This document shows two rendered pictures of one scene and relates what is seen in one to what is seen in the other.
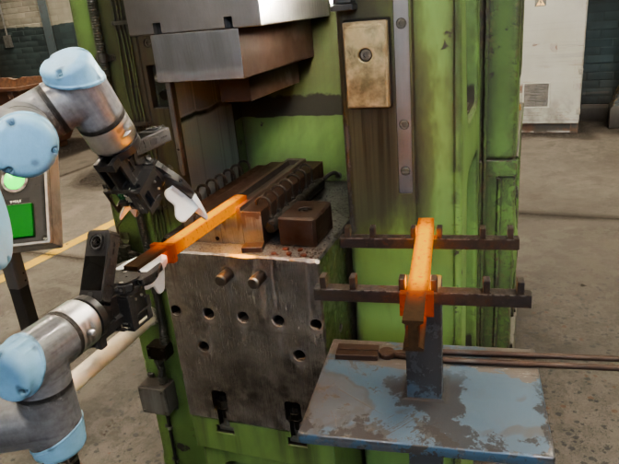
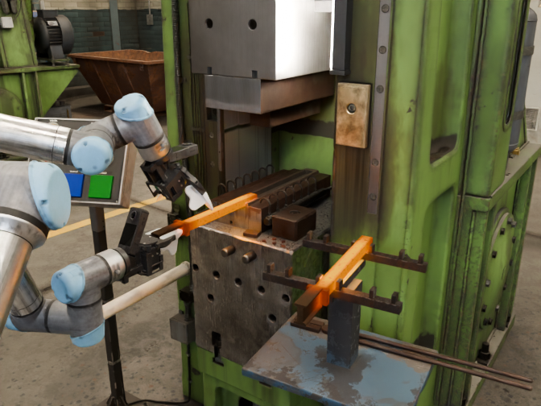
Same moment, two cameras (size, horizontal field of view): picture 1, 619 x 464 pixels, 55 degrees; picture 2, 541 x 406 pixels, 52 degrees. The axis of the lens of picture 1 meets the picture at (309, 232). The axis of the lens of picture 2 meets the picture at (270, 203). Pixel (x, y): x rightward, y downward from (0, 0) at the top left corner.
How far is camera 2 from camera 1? 0.42 m
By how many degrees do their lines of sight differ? 12
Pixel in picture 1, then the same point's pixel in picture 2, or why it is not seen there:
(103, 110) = (148, 134)
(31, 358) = (77, 279)
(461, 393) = (365, 368)
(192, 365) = (201, 310)
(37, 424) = (75, 321)
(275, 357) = (256, 316)
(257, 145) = (287, 154)
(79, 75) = (135, 113)
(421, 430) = (324, 385)
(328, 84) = not seen: hidden behind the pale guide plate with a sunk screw
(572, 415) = not seen: outside the picture
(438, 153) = (398, 188)
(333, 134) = not seen: hidden behind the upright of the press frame
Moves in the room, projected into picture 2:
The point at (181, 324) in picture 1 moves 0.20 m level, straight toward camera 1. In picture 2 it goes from (198, 279) to (191, 311)
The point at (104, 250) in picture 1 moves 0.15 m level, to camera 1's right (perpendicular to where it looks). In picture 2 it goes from (137, 221) to (196, 226)
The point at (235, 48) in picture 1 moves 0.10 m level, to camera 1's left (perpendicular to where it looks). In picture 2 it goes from (257, 93) to (222, 91)
